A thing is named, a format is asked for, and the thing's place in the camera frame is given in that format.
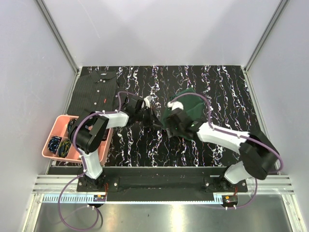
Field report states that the aluminium frame rail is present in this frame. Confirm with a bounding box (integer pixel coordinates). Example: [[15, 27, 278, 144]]
[[32, 175, 294, 195]]

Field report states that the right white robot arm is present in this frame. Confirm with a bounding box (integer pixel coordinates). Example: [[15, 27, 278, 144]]
[[164, 101, 279, 192]]

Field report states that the pink compartment tray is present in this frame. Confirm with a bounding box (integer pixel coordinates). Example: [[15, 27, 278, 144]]
[[42, 115, 113, 165]]

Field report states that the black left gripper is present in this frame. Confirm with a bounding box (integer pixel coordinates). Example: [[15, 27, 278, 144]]
[[135, 105, 162, 128]]

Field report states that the green patterned rolled tie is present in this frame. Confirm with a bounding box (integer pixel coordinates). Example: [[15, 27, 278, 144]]
[[67, 118, 77, 134]]

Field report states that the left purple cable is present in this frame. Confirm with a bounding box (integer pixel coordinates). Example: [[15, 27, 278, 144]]
[[58, 91, 145, 229]]

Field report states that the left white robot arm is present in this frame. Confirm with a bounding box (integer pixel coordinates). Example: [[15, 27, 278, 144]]
[[69, 95, 162, 191]]

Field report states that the blue patterned rolled tie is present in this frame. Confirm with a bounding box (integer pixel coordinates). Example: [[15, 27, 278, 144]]
[[47, 136, 61, 154]]

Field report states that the dark pinstriped shirt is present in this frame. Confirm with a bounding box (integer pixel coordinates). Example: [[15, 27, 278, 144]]
[[67, 70, 123, 116]]

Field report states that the yellow patterned rolled tie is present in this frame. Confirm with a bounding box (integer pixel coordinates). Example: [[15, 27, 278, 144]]
[[58, 140, 71, 158]]

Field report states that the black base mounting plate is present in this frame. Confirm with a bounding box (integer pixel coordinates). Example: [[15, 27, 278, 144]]
[[77, 167, 248, 203]]

